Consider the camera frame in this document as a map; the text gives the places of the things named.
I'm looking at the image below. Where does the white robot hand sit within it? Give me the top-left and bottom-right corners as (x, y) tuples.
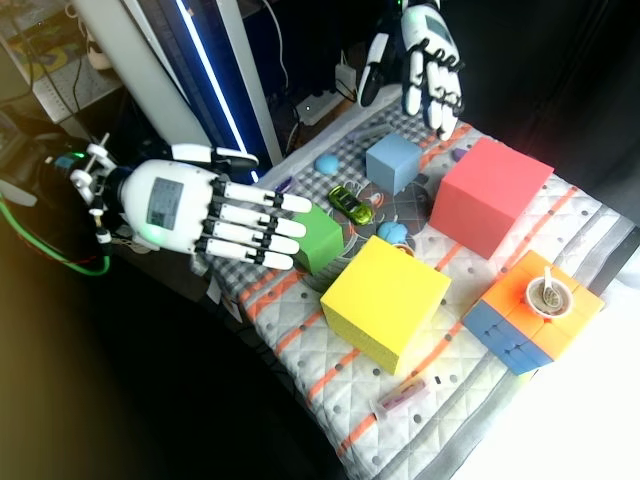
(358, 0), (467, 142)
(118, 143), (314, 272)

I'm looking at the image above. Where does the white plug adapter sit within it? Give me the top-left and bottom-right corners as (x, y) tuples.
(333, 61), (359, 94)

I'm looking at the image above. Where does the white pillar with light strip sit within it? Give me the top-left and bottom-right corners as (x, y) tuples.
(69, 0), (284, 174)

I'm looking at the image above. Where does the white power strip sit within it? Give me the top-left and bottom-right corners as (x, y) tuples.
(293, 91), (347, 127)

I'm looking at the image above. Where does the blue cube block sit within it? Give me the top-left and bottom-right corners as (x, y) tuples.
(365, 132), (426, 197)

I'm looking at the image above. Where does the green cube block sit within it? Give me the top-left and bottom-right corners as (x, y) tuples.
(292, 203), (346, 277)

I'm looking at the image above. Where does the red cube block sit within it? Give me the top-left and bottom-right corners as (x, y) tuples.
(428, 136), (556, 261)

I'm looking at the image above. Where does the green toy car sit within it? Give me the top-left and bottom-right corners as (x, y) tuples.
(327, 184), (374, 224)

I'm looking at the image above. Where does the yellow cube block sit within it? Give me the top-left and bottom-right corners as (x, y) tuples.
(319, 235), (453, 377)

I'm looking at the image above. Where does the small white toy spoon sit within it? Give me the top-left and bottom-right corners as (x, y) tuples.
(541, 265), (559, 302)

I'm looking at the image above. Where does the small toy bowl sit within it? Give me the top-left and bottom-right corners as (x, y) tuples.
(525, 276), (575, 318)

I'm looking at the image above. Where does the multicolour puzzle cube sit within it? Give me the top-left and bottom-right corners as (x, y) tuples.
(461, 249), (606, 377)

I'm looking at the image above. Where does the grey quilt with print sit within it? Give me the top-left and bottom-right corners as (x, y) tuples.
(208, 83), (640, 480)

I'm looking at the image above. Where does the green cable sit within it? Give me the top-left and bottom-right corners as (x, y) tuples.
(0, 193), (112, 277)

